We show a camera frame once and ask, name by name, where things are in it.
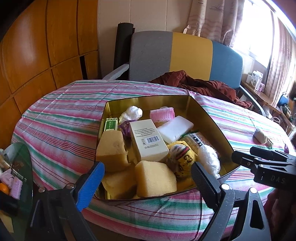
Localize wooden wardrobe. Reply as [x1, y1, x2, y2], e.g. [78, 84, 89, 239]
[1, 1, 101, 148]

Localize white foam block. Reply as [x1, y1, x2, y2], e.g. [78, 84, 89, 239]
[157, 115, 194, 144]

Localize dark red jacket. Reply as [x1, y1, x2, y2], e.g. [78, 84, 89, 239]
[149, 70, 252, 108]

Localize yellow sponge block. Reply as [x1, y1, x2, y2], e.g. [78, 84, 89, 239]
[135, 160, 177, 198]

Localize white boxes on desk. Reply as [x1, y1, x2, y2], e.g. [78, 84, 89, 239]
[246, 70, 265, 92]

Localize green snack bar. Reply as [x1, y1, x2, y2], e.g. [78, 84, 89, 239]
[181, 131, 209, 153]

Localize green-topped beige carton box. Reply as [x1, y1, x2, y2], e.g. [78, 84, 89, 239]
[103, 118, 118, 134]

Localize black rolled mat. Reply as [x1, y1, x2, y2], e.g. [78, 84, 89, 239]
[113, 23, 135, 70]

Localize white cream carton box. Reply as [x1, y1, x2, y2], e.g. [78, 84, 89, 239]
[130, 119, 169, 162]

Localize large yellow sponge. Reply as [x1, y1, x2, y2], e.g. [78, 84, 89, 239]
[96, 130, 130, 172]

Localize glass side table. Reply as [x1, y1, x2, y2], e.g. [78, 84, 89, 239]
[1, 143, 33, 240]

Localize wooden side desk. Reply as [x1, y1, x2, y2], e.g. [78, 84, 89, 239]
[241, 81, 295, 140]

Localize purple small item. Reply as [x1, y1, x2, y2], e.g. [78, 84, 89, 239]
[118, 120, 135, 139]

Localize gold metal tin box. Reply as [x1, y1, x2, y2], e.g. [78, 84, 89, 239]
[93, 94, 240, 202]

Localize grey yellow blue chair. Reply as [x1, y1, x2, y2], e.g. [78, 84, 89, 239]
[104, 31, 265, 115]

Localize white mesh puff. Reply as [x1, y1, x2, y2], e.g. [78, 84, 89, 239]
[198, 145, 221, 179]

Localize grey rolled cloth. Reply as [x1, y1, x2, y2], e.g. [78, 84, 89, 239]
[253, 128, 273, 149]

